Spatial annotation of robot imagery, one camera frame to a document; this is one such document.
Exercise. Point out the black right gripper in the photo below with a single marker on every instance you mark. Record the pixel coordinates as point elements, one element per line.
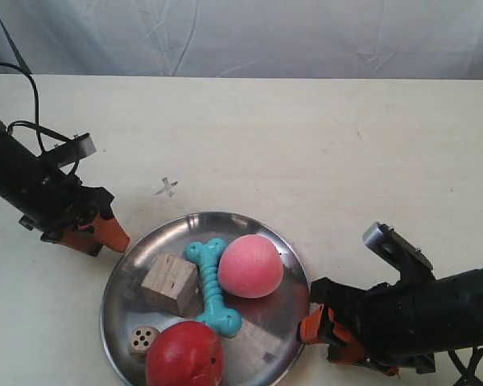
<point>336,324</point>

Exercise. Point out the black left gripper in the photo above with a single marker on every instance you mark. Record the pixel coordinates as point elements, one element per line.
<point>58,208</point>

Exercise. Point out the round steel plate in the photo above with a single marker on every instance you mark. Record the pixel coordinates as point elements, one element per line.
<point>264,350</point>

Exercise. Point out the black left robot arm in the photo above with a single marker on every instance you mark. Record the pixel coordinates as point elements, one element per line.
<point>20,168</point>

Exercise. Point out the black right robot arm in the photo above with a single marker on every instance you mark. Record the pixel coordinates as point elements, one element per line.
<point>389,327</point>

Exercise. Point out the wooden cube block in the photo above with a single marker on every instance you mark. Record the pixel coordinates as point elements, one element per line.
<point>170,284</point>

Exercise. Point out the pink peach toy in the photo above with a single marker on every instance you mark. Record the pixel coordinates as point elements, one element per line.
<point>250,267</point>

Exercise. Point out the small wooden die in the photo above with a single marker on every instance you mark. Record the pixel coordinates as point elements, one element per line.
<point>140,341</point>

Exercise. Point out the teal bone toy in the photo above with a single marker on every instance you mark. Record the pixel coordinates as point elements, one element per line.
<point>216,315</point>

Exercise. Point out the red apple toy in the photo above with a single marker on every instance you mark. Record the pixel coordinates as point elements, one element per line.
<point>187,353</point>

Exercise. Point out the white backdrop curtain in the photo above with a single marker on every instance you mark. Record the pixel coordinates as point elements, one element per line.
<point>282,39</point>

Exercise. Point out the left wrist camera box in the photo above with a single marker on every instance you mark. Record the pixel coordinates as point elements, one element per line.
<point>70,152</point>

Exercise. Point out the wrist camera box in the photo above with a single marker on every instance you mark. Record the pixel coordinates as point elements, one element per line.
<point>70,152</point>
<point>408,260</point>

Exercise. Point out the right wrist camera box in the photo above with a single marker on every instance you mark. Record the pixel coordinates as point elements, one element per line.
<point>408,260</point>

